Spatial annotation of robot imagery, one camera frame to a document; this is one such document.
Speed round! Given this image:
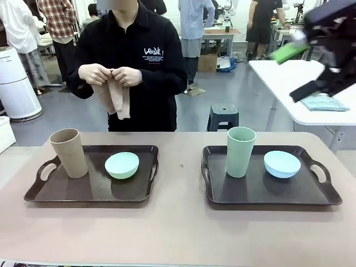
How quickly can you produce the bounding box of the blue and white container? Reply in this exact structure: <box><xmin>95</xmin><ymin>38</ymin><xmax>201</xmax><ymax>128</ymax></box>
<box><xmin>216</xmin><ymin>55</ymin><xmax>236</xmax><ymax>74</ymax></box>

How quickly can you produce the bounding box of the white side table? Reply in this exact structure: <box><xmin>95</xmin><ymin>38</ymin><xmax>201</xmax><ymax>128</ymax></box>
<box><xmin>248</xmin><ymin>59</ymin><xmax>356</xmax><ymax>154</ymax></box>

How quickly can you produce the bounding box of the tall brown cup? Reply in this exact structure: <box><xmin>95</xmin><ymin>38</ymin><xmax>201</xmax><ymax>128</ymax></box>
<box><xmin>49</xmin><ymin>128</ymin><xmax>89</xmax><ymax>179</ymax></box>

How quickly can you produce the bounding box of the beige cloth mat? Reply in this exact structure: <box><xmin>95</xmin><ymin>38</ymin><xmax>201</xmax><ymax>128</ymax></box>
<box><xmin>91</xmin><ymin>77</ymin><xmax>131</xmax><ymax>121</ymax></box>

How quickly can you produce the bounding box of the person in black shorts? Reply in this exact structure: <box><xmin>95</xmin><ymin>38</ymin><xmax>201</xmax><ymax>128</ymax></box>
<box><xmin>246</xmin><ymin>0</ymin><xmax>287</xmax><ymax>61</ymax></box>

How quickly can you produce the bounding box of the flat cardboard piece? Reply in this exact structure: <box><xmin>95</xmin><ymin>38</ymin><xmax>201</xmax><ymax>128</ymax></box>
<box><xmin>184</xmin><ymin>85</ymin><xmax>207</xmax><ymax>97</ymax></box>

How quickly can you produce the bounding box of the person in light blue shirt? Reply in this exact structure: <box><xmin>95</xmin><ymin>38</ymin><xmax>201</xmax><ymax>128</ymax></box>
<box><xmin>177</xmin><ymin>0</ymin><xmax>216</xmax><ymax>87</ymax></box>

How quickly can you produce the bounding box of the folded teal cloth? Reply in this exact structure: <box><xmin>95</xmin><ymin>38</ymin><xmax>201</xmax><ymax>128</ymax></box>
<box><xmin>299</xmin><ymin>93</ymin><xmax>350</xmax><ymax>112</ymax></box>

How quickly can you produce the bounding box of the white low cabinet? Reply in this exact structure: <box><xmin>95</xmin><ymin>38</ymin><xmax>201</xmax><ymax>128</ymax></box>
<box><xmin>0</xmin><ymin>115</ymin><xmax>17</xmax><ymax>154</ymax></box>

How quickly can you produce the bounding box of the person's right hand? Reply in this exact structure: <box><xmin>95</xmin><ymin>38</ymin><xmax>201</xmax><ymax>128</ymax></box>
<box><xmin>78</xmin><ymin>63</ymin><xmax>113</xmax><ymax>85</ymax></box>

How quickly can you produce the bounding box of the person in white shirt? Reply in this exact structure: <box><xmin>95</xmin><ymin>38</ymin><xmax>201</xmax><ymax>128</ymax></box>
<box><xmin>0</xmin><ymin>0</ymin><xmax>50</xmax><ymax>94</ymax></box>

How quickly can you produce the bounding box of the person's left forearm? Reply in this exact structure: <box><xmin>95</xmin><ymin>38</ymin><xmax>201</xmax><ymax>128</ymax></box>
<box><xmin>139</xmin><ymin>62</ymin><xmax>189</xmax><ymax>97</ymax></box>

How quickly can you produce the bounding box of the dark brown tray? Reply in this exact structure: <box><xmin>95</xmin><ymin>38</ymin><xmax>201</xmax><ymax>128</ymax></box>
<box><xmin>23</xmin><ymin>144</ymin><xmax>160</xmax><ymax>204</ymax></box>
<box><xmin>200</xmin><ymin>145</ymin><xmax>343</xmax><ymax>207</ymax></box>

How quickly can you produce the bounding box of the person in black sweatshirt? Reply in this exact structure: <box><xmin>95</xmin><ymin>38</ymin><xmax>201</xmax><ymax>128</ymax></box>
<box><xmin>66</xmin><ymin>0</ymin><xmax>189</xmax><ymax>133</ymax></box>

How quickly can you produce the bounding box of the brown topped work table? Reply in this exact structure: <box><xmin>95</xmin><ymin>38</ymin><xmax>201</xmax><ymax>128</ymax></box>
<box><xmin>201</xmin><ymin>27</ymin><xmax>241</xmax><ymax>58</ymax></box>

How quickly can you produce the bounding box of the cardboard box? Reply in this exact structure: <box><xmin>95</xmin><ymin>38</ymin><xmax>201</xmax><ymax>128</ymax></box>
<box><xmin>197</xmin><ymin>52</ymin><xmax>219</xmax><ymax>73</ymax></box>

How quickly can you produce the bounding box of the person's left hand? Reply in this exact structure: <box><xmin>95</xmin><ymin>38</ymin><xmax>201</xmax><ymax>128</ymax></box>
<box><xmin>112</xmin><ymin>66</ymin><xmax>144</xmax><ymax>88</ymax></box>

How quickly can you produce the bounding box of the light blue bowl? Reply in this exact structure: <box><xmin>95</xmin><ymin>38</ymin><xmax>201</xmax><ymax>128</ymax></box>
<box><xmin>263</xmin><ymin>150</ymin><xmax>302</xmax><ymax>179</ymax></box>

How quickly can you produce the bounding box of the tall green cup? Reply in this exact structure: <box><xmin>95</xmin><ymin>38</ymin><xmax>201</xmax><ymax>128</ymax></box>
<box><xmin>226</xmin><ymin>126</ymin><xmax>256</xmax><ymax>179</ymax></box>

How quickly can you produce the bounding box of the mint green bowl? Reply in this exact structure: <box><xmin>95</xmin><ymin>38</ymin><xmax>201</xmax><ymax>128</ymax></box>
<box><xmin>104</xmin><ymin>151</ymin><xmax>140</xmax><ymax>180</ymax></box>

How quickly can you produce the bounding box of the dark green plastic stool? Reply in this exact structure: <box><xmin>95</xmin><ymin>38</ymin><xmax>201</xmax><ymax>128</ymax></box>
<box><xmin>206</xmin><ymin>104</ymin><xmax>240</xmax><ymax>132</ymax></box>

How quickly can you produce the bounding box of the white air purifier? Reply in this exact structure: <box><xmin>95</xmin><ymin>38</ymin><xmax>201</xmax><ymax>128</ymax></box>
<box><xmin>0</xmin><ymin>46</ymin><xmax>44</xmax><ymax>121</ymax></box>

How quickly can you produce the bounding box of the person in plaid shirt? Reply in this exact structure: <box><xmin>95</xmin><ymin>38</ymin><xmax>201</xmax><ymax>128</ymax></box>
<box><xmin>36</xmin><ymin>0</ymin><xmax>77</xmax><ymax>84</ymax></box>

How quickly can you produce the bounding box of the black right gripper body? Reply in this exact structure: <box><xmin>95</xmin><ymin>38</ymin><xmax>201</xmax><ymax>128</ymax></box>
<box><xmin>303</xmin><ymin>0</ymin><xmax>356</xmax><ymax>69</ymax></box>

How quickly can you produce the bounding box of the person's right forearm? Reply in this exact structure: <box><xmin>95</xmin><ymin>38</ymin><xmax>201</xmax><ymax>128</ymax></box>
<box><xmin>66</xmin><ymin>64</ymin><xmax>94</xmax><ymax>100</ymax></box>

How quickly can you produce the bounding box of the seated person with black hair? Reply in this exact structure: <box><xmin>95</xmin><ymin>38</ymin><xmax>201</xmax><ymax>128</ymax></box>
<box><xmin>81</xmin><ymin>3</ymin><xmax>101</xmax><ymax>27</ymax></box>

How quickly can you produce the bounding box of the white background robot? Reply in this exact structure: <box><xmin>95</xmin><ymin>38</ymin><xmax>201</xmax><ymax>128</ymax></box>
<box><xmin>221</xmin><ymin>0</ymin><xmax>238</xmax><ymax>32</ymax></box>

